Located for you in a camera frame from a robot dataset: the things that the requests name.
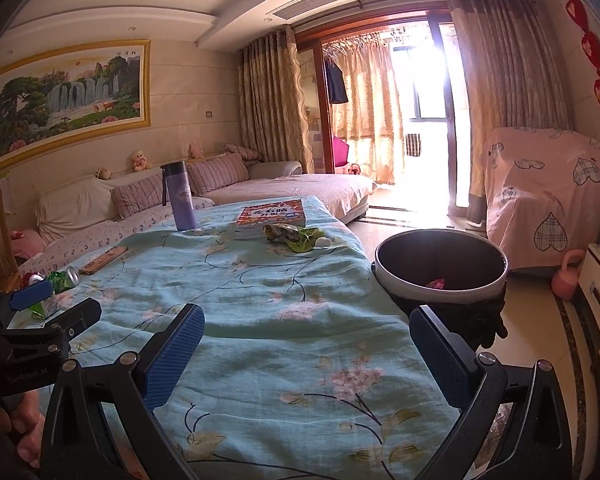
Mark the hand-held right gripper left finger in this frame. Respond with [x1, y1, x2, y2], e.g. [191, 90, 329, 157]
[40, 304, 206, 480]

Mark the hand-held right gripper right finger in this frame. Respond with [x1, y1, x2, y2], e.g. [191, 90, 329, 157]
[409, 305, 573, 480]

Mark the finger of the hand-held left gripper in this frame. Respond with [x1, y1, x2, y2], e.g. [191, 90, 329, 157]
[0, 280, 55, 334]
[1, 298, 102, 362]

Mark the green packet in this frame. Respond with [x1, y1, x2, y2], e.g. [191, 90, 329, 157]
[30, 296, 61, 320]

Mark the white round bin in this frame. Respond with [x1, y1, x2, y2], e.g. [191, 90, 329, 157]
[374, 230, 509, 306]

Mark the person's left hand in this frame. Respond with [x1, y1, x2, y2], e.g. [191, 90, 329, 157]
[0, 390, 47, 468]

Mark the green foil wrapper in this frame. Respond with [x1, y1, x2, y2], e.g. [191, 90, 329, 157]
[47, 271, 76, 294]

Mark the pink plush cushion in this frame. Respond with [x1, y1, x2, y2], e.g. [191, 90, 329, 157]
[10, 230, 46, 261]

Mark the black bin bag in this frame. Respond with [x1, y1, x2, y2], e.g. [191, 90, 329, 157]
[386, 277, 509, 352]

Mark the wooden ruler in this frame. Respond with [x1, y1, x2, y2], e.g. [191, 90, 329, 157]
[78, 246, 129, 276]

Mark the white pillow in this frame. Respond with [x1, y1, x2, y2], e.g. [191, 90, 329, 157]
[34, 176, 131, 243]

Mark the teal floral blanket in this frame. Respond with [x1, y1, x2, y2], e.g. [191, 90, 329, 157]
[17, 195, 462, 480]

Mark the pink kettlebell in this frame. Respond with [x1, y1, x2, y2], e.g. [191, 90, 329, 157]
[551, 249, 586, 301]

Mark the purple thermos bottle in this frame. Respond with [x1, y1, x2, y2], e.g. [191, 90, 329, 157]
[160, 161, 199, 232]

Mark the yellow snack wrapper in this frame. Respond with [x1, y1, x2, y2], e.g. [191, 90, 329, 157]
[263, 224, 301, 245]

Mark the green pouch with white cap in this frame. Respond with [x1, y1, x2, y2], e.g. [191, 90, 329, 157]
[285, 227, 333, 254]

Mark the red picture book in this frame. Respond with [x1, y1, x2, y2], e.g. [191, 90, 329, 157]
[233, 199, 307, 240]

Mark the large striped pillow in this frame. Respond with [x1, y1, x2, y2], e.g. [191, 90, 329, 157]
[186, 152, 251, 197]

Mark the armchair under pink heart cloth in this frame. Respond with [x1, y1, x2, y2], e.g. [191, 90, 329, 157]
[486, 127, 600, 274]

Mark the framed landscape painting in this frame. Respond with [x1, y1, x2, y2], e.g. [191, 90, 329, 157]
[0, 39, 152, 178]

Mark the beige sofa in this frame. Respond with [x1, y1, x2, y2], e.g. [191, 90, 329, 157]
[10, 160, 379, 272]

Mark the flat striped pillow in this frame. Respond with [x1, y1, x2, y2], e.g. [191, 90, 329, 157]
[223, 143, 264, 163]

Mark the pink bag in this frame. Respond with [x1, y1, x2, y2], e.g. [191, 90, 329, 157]
[332, 135, 350, 167]

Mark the sheer patterned curtain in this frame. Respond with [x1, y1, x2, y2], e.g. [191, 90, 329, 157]
[325, 35, 407, 186]

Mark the dark hanging garment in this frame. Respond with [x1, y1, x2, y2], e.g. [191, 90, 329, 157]
[325, 62, 350, 105]

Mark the ceiling air vent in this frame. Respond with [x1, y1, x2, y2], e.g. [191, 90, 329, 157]
[272, 0, 432, 19]

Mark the red heart wall decoration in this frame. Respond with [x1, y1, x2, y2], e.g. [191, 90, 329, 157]
[550, 0, 600, 132]

